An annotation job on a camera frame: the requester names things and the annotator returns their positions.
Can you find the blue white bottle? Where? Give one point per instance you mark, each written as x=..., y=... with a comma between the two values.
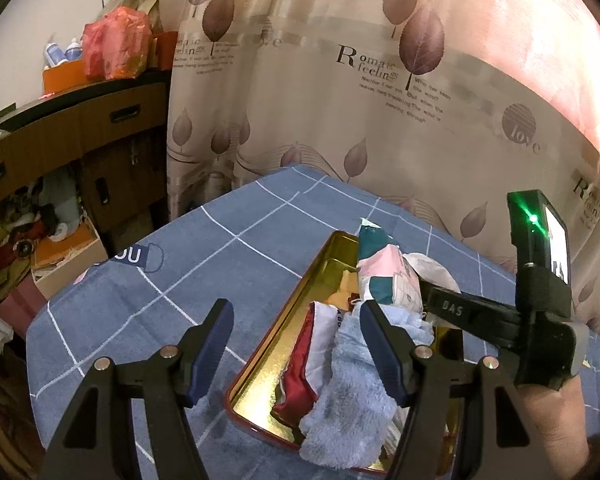
x=53, y=55
x=73, y=51

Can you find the pink box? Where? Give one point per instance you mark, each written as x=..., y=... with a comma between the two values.
x=22, y=305

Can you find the blue plaid bedsheet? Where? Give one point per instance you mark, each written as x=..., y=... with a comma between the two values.
x=155, y=310

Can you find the light blue towel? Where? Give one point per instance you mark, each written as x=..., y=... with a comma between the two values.
x=350, y=390

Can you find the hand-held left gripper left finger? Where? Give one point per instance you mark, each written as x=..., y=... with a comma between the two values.
x=207, y=355

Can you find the gold metal tray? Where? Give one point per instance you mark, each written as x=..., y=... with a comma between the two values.
x=300, y=320

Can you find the red and white cloth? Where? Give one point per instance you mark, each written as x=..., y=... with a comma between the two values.
x=300, y=380

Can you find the dark wooden cabinet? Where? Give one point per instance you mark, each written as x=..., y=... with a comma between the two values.
x=55, y=135

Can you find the white pink printed pouch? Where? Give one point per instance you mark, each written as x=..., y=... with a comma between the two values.
x=432, y=270

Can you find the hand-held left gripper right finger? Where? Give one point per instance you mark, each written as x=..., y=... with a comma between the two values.
x=387, y=360

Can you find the beige leaf print curtain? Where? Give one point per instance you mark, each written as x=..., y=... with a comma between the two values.
x=330, y=110

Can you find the red orange box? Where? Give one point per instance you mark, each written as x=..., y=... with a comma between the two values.
x=165, y=50

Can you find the red round toy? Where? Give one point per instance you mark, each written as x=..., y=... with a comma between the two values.
x=15, y=250

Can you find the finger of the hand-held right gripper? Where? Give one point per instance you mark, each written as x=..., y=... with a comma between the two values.
x=475, y=315

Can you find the open cardboard box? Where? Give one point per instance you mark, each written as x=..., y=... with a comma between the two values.
x=65, y=260

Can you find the pink green tissue packet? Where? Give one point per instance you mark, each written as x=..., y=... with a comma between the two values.
x=380, y=270

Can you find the grey blue cloth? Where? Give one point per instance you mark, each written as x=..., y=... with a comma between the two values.
x=62, y=195

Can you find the red plastic bag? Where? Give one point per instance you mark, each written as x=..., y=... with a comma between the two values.
x=115, y=42

